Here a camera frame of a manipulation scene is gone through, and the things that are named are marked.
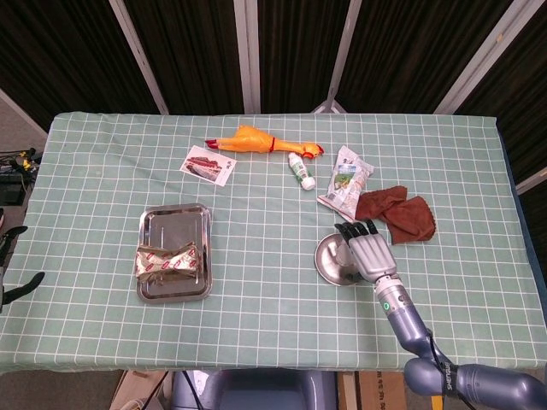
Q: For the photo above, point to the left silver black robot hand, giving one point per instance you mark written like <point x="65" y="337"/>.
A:
<point x="21" y="287"/>

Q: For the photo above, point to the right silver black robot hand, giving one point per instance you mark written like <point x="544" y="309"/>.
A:
<point x="372" y="256"/>

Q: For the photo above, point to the gold foil bag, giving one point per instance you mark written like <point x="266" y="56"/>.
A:
<point x="168" y="262"/>

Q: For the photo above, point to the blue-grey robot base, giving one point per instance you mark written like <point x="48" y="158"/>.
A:
<point x="256" y="390"/>

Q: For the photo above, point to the round steel plate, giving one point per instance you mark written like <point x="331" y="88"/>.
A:
<point x="327" y="260"/>

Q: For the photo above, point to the brown cloth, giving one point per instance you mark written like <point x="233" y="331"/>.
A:
<point x="406" y="218"/>

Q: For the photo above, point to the white pink shoe tip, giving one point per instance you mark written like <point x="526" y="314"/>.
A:
<point x="1" y="218"/>

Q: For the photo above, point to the white green snack bag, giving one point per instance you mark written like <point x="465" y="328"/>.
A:
<point x="346" y="183"/>

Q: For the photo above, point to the black electronic box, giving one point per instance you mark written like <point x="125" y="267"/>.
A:
<point x="10" y="193"/>

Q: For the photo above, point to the small white green bottle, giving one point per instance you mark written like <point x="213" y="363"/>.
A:
<point x="301" y="171"/>

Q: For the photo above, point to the yellow black clamp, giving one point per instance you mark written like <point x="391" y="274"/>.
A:
<point x="23" y="160"/>

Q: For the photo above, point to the printed cardboard box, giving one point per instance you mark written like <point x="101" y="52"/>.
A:
<point x="380" y="390"/>

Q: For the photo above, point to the light wooden board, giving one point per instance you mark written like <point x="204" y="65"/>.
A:
<point x="347" y="390"/>

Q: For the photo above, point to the green checked tablecloth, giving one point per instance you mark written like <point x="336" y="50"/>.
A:
<point x="256" y="333"/>

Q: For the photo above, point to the open cardboard box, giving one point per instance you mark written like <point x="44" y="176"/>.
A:
<point x="137" y="384"/>

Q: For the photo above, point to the grey metal stand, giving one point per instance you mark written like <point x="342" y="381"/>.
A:
<point x="330" y="104"/>

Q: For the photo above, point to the rectangular steel tray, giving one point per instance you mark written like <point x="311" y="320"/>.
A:
<point x="171" y="222"/>

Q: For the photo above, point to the yellow rubber chicken toy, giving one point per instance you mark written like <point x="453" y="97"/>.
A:
<point x="248" y="141"/>

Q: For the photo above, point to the photo postcard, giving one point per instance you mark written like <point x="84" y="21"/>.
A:
<point x="207" y="165"/>

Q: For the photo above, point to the white partition frame post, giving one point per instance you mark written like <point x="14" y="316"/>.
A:
<point x="139" y="55"/>
<point x="478" y="55"/>
<point x="532" y="179"/>
<point x="344" y="47"/>
<point x="248" y="55"/>

